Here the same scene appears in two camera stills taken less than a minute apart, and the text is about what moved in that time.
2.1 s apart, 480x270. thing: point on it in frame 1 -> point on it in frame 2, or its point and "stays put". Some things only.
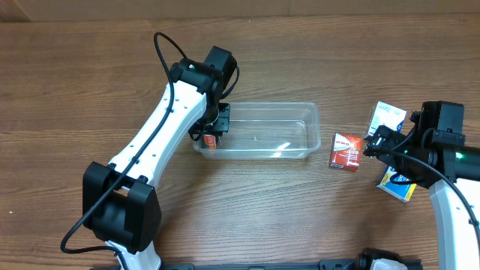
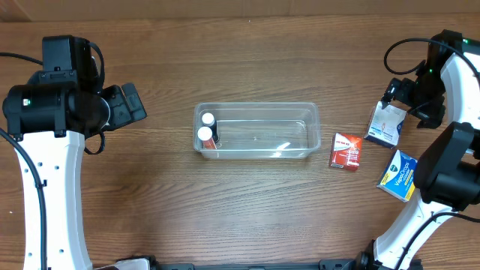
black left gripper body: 218,124 -> 125,109
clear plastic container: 275,130 stays put
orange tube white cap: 210,141 stays put
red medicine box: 346,151 stays put
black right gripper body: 380,140 -> 409,97
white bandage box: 384,115 stays put
